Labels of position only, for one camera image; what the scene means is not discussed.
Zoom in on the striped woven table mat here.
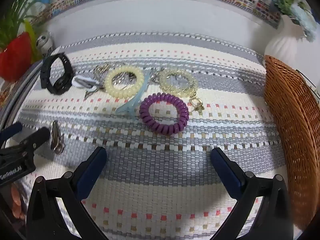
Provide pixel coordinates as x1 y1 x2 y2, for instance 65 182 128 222
10 31 293 240

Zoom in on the gold clasp charm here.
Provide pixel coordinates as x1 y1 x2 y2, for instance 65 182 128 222
189 95 205 112

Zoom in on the silver key clasp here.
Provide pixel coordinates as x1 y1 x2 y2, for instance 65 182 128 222
84 84 105 99

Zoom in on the white ribbed vase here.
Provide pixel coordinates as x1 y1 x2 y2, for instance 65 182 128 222
264 15 307 67

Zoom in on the person's left hand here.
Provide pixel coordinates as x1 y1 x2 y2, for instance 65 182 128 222
10 187 27 220

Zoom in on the brown wicker basket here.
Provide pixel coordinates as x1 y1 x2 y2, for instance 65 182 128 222
264 54 320 232

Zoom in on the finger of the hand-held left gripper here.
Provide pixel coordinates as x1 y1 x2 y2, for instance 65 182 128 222
15 127 52 159
0 122 23 143

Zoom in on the red plant pot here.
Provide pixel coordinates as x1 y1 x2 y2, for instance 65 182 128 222
0 32 33 82

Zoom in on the light blue claw clip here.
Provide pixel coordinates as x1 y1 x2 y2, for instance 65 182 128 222
115 71 152 117

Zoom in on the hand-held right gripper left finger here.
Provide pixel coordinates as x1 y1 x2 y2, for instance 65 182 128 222
26 146 109 240

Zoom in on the white hair clip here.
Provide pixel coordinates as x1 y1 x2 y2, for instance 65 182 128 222
71 76 97 90

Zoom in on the silver duckbill hair clip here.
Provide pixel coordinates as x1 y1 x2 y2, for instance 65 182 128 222
50 120 65 155

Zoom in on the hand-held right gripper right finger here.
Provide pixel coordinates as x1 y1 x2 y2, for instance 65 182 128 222
210 147 294 240

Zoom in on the black wrist watch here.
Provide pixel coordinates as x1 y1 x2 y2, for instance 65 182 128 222
40 52 75 95

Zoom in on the cream coil bracelet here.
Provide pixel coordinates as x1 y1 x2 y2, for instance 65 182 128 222
104 66 145 99

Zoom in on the purple coil bracelet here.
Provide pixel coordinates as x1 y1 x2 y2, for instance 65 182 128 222
139 92 189 133

